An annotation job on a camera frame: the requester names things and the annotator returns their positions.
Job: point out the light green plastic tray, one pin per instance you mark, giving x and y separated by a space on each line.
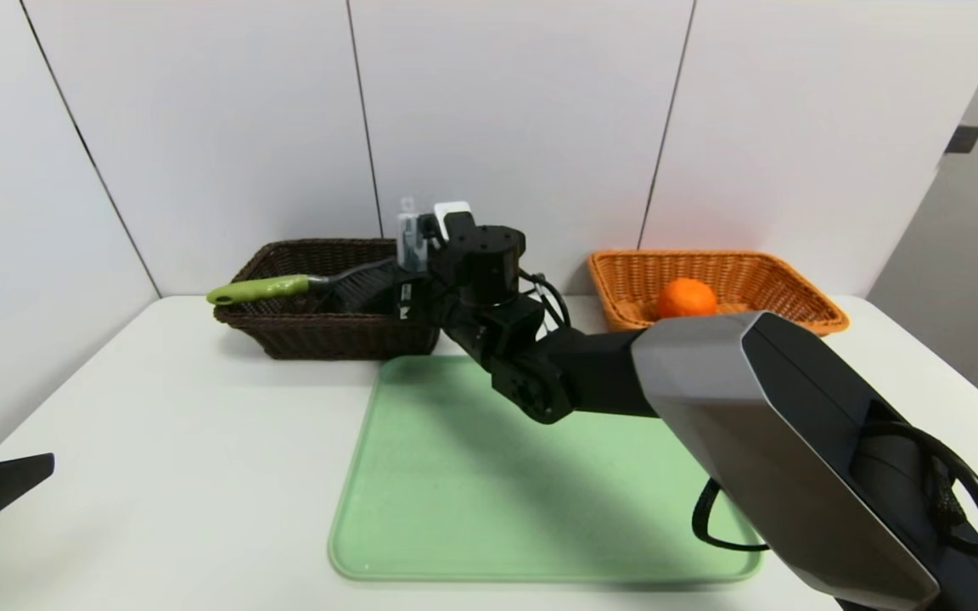
455 509

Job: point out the orange wicker basket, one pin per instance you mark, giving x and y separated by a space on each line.
761 276

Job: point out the right wrist camera unit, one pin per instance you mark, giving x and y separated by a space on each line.
489 255

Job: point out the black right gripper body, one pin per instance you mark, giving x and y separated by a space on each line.
405 299

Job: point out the dark brown wicker basket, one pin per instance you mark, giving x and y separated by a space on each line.
311 335

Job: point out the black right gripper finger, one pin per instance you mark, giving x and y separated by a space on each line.
368 288

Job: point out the grey white printed eraser bar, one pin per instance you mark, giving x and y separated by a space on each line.
408 238

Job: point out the orange fruit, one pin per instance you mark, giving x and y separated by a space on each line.
687 299

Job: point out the dark wall fixture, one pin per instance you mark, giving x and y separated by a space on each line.
963 137

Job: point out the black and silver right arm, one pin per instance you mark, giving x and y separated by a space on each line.
752 407

